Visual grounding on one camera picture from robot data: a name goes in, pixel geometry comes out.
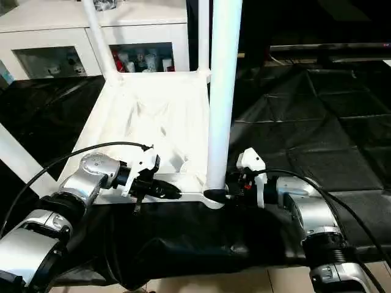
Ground white plastic table top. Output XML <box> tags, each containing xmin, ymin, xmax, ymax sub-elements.
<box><xmin>57</xmin><ymin>69</ymin><xmax>229</xmax><ymax>211</ymax></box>

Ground white plastic table leg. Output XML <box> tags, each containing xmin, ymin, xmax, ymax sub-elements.
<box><xmin>197</xmin><ymin>0</ymin><xmax>212</xmax><ymax>77</ymax></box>
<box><xmin>0</xmin><ymin>123</ymin><xmax>59</xmax><ymax>198</ymax></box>
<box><xmin>81</xmin><ymin>0</ymin><xmax>123</xmax><ymax>87</ymax></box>
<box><xmin>205</xmin><ymin>0</ymin><xmax>244</xmax><ymax>199</ymax></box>

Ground black mat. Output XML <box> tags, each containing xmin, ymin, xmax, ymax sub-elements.
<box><xmin>0</xmin><ymin>65</ymin><xmax>391</xmax><ymax>291</ymax></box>

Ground dark low bench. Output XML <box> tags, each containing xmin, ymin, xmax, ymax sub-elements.
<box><xmin>268</xmin><ymin>42</ymin><xmax>391</xmax><ymax>63</ymax></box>

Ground white glass-door cabinet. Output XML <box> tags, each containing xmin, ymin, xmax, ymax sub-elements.
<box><xmin>0</xmin><ymin>0</ymin><xmax>192</xmax><ymax>81</ymax></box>

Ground black speaker with gold label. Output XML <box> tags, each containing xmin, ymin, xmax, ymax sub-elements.
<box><xmin>186</xmin><ymin>0</ymin><xmax>391</xmax><ymax>71</ymax></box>

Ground clear glass jar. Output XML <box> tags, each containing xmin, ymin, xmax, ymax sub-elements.
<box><xmin>93</xmin><ymin>0</ymin><xmax>119</xmax><ymax>12</ymax></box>

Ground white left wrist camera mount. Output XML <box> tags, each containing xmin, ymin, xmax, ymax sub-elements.
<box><xmin>121</xmin><ymin>145</ymin><xmax>161</xmax><ymax>198</ymax></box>

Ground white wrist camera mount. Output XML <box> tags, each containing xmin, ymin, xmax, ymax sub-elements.
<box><xmin>121</xmin><ymin>145</ymin><xmax>161</xmax><ymax>198</ymax></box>
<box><xmin>236</xmin><ymin>148</ymin><xmax>268</xmax><ymax>208</ymax></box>

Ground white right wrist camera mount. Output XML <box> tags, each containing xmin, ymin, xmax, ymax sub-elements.
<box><xmin>236</xmin><ymin>148</ymin><xmax>268</xmax><ymax>208</ymax></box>

